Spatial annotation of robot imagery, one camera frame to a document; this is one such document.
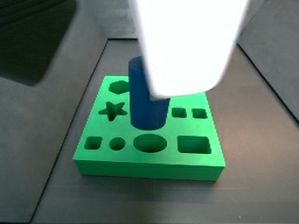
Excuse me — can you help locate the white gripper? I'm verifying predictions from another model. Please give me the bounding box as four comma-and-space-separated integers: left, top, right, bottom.
128, 0, 248, 99

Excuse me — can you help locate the blue oval cylinder peg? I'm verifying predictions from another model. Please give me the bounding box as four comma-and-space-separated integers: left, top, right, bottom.
128, 57, 170, 130

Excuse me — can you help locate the green foam shape board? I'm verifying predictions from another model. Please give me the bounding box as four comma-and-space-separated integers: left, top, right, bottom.
74, 76, 226, 181

